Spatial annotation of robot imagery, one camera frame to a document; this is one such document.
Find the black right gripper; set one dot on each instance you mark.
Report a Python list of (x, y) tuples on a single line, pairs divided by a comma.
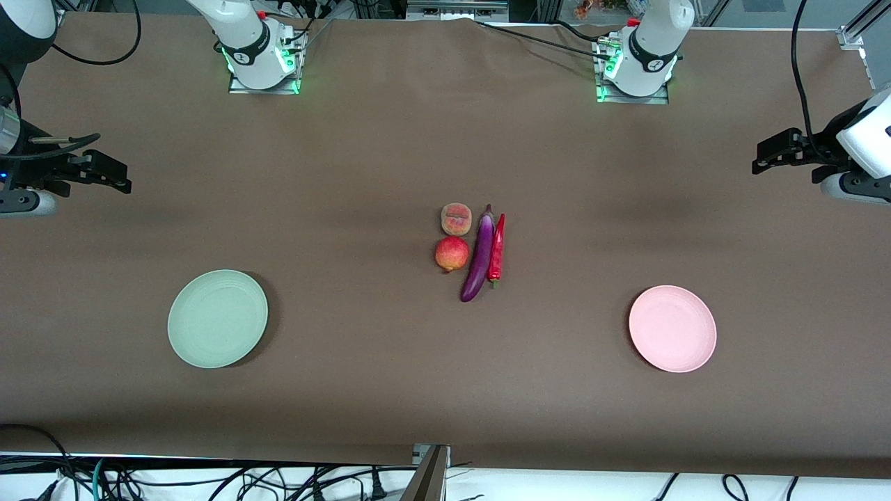
[(35, 169)]

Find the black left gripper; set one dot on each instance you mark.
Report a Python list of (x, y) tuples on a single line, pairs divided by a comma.
[(822, 154)]

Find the red chili pepper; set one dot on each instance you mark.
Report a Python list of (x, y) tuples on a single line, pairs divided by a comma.
[(497, 250)]

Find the purple eggplant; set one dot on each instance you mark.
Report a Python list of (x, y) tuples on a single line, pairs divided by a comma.
[(480, 257)]

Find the peach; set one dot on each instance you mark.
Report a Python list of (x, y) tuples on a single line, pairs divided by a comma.
[(456, 219)]

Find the red pomegranate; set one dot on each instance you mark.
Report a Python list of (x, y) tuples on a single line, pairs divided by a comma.
[(452, 253)]

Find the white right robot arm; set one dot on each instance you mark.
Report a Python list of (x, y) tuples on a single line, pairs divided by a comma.
[(250, 42)]

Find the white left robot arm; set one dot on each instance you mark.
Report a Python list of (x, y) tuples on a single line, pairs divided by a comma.
[(654, 42)]

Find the aluminium corner profile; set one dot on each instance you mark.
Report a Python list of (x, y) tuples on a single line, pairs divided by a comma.
[(853, 35)]

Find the green plate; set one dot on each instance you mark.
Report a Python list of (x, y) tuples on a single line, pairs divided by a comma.
[(218, 319)]

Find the pink plate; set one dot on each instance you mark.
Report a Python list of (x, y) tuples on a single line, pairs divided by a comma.
[(672, 328)]

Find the colourful small objects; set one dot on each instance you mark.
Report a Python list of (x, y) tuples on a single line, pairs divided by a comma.
[(587, 8)]

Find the brown table cover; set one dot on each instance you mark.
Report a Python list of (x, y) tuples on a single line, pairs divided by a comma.
[(348, 383)]

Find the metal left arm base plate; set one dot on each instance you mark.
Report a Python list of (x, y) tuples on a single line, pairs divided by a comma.
[(658, 99)]

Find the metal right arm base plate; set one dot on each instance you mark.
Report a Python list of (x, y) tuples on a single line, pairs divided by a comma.
[(237, 87)]

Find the grey metal frame rail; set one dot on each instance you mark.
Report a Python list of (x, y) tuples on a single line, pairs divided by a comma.
[(456, 8)]

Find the metal post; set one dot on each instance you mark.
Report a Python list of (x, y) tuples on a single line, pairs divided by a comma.
[(428, 480)]

